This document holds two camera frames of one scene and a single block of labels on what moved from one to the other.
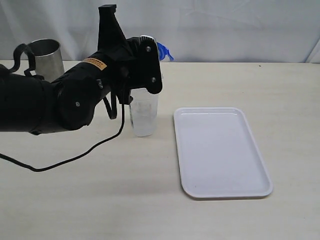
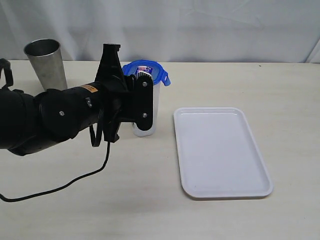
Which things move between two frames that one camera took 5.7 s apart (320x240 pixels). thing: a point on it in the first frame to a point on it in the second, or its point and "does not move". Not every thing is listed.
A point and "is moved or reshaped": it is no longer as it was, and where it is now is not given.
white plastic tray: (217, 157) does not move
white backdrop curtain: (235, 31) does not move
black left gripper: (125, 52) to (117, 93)
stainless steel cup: (48, 59) does not move
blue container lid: (163, 51) is moved or reshaped
